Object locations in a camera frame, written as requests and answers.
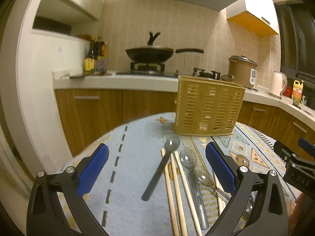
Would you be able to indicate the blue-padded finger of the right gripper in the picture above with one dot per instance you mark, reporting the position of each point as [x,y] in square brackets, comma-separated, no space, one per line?
[282,151]
[306,146]

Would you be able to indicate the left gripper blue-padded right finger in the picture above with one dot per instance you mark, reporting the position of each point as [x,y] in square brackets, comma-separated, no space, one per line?
[268,215]

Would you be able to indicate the dark grey plastic spoon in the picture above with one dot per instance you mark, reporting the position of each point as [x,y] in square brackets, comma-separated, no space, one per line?
[171,145]

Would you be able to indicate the light blue patterned tablecloth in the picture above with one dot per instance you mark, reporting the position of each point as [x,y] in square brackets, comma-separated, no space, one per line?
[134,154]

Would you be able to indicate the wooden chopstick right pair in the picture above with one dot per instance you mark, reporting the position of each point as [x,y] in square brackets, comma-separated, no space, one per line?
[221,202]

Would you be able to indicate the dark kitchen window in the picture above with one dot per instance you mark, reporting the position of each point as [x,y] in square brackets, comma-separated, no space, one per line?
[296,26]

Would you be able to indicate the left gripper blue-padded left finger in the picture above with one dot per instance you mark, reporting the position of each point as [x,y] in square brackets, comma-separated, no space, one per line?
[45,215]

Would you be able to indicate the dark soy sauce bottle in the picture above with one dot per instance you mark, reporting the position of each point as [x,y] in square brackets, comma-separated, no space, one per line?
[90,58]

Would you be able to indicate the white orange wall cabinet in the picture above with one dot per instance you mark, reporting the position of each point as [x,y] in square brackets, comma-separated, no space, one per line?
[256,16]

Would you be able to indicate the clear grey plastic spoon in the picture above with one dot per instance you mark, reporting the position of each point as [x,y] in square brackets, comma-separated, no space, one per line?
[189,161]

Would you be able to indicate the black wok with lid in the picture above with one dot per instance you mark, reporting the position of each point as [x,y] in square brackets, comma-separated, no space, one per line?
[155,54]

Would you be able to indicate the white electric kettle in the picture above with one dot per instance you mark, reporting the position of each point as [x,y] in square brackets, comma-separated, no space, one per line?
[278,84]

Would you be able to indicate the brown rice cooker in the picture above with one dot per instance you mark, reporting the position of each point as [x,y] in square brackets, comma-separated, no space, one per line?
[241,71]

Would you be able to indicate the black gas stove top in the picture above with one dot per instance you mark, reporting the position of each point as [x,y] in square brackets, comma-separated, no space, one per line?
[158,70]

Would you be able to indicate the tan slotted utensil basket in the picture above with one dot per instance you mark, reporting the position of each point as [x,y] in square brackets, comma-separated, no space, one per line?
[207,107]

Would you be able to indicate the yellow oil bottle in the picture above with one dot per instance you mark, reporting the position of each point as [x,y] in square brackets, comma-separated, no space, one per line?
[297,92]

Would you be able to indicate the wooden chopstick far left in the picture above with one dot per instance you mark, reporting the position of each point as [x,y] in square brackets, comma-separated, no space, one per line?
[171,202]

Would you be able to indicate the red-label sauce bottle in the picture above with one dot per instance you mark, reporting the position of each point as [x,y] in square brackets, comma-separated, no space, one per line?
[100,51]

